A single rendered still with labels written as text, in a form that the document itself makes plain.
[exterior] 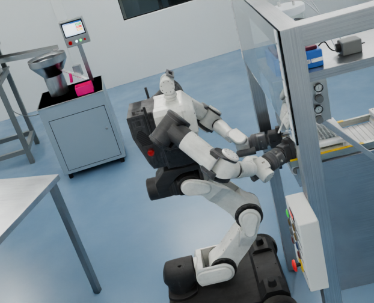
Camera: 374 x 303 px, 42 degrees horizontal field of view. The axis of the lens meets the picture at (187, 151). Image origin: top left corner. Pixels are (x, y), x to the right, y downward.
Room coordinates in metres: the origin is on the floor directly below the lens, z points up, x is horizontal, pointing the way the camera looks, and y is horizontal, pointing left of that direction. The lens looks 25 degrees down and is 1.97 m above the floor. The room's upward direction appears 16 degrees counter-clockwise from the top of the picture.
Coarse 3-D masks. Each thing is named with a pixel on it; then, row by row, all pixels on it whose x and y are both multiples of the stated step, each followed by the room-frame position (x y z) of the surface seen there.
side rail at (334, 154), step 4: (372, 140) 1.92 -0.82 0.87; (364, 144) 1.91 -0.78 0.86; (368, 144) 1.91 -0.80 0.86; (372, 144) 1.91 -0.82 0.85; (344, 148) 1.92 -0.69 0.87; (348, 148) 1.92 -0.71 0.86; (352, 148) 1.91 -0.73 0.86; (356, 148) 1.91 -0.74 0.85; (332, 152) 1.92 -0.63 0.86; (336, 152) 1.92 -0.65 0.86; (340, 152) 1.92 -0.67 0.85; (344, 152) 1.92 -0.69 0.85; (348, 152) 1.92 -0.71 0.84; (352, 152) 1.91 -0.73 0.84; (324, 156) 1.92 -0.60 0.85; (328, 156) 1.92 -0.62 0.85; (332, 156) 1.92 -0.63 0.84; (336, 156) 1.92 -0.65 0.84; (292, 164) 1.93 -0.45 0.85; (296, 164) 1.93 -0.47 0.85
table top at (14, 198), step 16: (32, 176) 2.61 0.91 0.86; (48, 176) 2.55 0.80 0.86; (0, 192) 2.51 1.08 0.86; (16, 192) 2.45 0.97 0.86; (32, 192) 2.40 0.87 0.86; (0, 208) 2.32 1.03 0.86; (16, 208) 2.26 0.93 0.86; (32, 208) 2.27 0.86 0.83; (0, 224) 2.14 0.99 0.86; (16, 224) 2.14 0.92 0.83; (0, 240) 2.01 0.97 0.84
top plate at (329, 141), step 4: (328, 120) 2.15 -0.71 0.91; (332, 120) 2.14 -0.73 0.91; (336, 124) 2.09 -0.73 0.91; (340, 128) 2.04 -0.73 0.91; (320, 132) 2.05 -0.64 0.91; (344, 132) 1.99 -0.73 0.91; (288, 136) 2.13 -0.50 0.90; (328, 136) 1.99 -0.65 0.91; (332, 136) 1.98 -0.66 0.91; (336, 136) 1.97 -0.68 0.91; (292, 140) 2.05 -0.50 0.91; (320, 140) 1.98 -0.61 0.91; (324, 140) 1.97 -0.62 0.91; (328, 140) 1.96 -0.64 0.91; (332, 140) 1.95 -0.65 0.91; (336, 140) 1.94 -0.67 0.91; (340, 140) 1.94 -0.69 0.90; (344, 140) 1.94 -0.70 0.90; (320, 144) 1.94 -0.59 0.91; (324, 144) 1.94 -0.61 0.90; (328, 144) 1.94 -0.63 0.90; (332, 144) 1.94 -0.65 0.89
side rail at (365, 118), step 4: (360, 116) 2.18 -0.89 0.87; (364, 116) 2.17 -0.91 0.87; (368, 116) 2.17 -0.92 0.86; (344, 120) 2.19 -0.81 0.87; (348, 120) 2.18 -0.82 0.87; (352, 120) 2.18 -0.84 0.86; (356, 120) 2.18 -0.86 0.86; (360, 120) 2.18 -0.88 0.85; (364, 120) 2.17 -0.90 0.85; (368, 120) 2.17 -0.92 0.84; (340, 124) 2.18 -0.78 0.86; (344, 124) 2.18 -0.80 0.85; (348, 124) 2.18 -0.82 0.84; (352, 124) 2.18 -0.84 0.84; (284, 136) 2.20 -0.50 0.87
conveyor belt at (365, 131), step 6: (354, 126) 2.16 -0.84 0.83; (360, 126) 2.15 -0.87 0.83; (366, 126) 2.13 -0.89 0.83; (372, 126) 2.11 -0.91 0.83; (348, 132) 2.12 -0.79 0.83; (354, 132) 2.10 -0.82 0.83; (360, 132) 2.09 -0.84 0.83; (366, 132) 2.07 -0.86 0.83; (372, 132) 2.05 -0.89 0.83; (354, 138) 2.05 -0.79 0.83; (360, 138) 2.03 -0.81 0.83; (366, 138) 2.01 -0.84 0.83; (372, 138) 2.00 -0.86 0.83; (288, 162) 2.01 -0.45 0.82; (294, 174) 1.95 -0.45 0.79
